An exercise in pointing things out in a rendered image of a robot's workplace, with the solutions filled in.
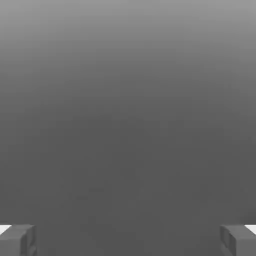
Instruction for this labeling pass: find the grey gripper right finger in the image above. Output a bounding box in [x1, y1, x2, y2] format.
[219, 224, 256, 256]

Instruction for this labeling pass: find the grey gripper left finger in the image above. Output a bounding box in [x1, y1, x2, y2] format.
[0, 224, 38, 256]

